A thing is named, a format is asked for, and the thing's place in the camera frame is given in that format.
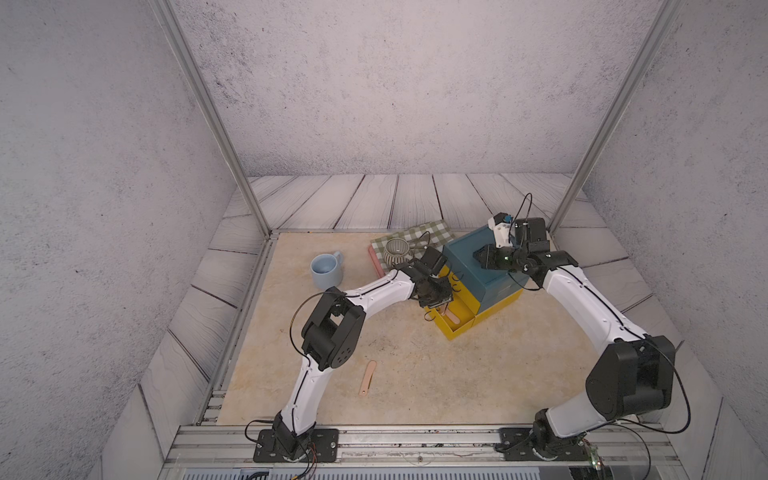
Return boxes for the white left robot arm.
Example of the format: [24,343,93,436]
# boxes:
[272,264,453,456]

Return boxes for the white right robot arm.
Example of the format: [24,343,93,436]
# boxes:
[473,244,675,459]

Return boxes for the teal drawer cabinet box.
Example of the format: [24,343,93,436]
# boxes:
[443,226,529,312]

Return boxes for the green striped ceramic cup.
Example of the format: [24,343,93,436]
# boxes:
[383,237,413,268]

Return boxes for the green checkered cloth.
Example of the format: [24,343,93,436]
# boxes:
[371,220,456,271]

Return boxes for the pink tray under cloth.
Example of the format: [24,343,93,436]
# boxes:
[368,245,386,278]

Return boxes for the light blue mug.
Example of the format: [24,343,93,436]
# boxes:
[310,251,344,291]

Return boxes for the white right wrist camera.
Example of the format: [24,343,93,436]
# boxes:
[488,212,515,248]

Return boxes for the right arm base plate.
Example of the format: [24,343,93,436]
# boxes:
[494,427,589,462]

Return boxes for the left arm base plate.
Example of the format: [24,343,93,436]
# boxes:
[253,428,340,464]

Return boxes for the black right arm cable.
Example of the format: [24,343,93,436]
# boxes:
[506,191,692,480]

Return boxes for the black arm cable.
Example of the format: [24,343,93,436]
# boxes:
[506,191,692,480]
[244,230,451,448]

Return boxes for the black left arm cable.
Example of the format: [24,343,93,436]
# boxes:
[244,230,451,448]

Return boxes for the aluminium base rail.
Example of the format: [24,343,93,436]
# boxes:
[159,425,688,479]

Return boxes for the aluminium frame post right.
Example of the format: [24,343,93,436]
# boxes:
[549,0,683,234]

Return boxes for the aluminium frame post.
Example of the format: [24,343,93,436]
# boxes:
[149,0,271,237]
[549,0,683,234]

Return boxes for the aluminium frame post left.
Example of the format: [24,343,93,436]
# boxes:
[149,0,271,237]

